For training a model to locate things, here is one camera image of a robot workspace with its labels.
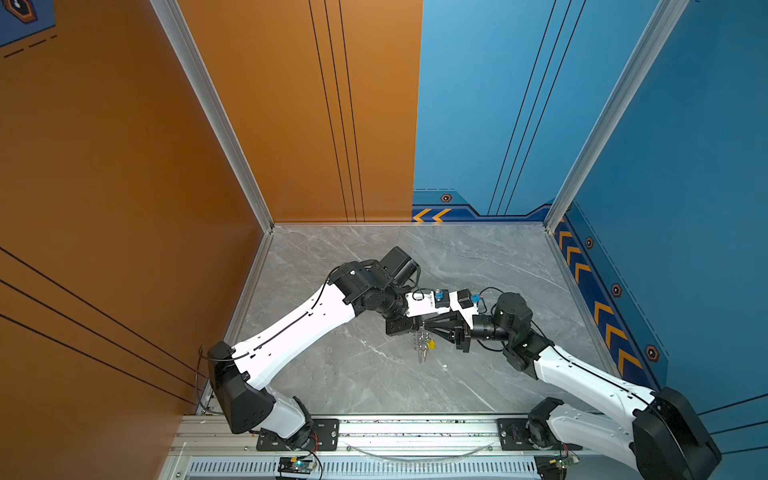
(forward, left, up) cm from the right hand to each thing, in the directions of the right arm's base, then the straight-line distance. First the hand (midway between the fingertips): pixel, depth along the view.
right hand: (426, 327), depth 70 cm
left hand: (+2, +1, +2) cm, 3 cm away
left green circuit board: (-25, +31, -22) cm, 45 cm away
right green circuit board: (-25, -30, -23) cm, 46 cm away
